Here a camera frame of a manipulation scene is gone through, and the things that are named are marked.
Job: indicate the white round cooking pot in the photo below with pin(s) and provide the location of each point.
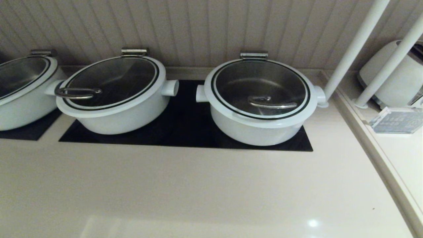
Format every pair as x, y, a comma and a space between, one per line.
125, 120
23, 112

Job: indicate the white pot with steel interior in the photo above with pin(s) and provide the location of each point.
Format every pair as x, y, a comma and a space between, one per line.
257, 135

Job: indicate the white-rimmed glass lid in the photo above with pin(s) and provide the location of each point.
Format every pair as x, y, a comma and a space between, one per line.
19, 72

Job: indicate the white toaster appliance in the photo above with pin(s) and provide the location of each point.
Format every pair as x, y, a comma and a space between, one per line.
400, 86

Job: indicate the clear acrylic sign holder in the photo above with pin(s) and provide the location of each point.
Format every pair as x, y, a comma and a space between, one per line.
396, 120

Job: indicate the white slanted pole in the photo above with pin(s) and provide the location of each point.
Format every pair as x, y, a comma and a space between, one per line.
390, 62
353, 49

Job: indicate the long black induction cooktop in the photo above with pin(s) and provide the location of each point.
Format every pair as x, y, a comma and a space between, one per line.
185, 132

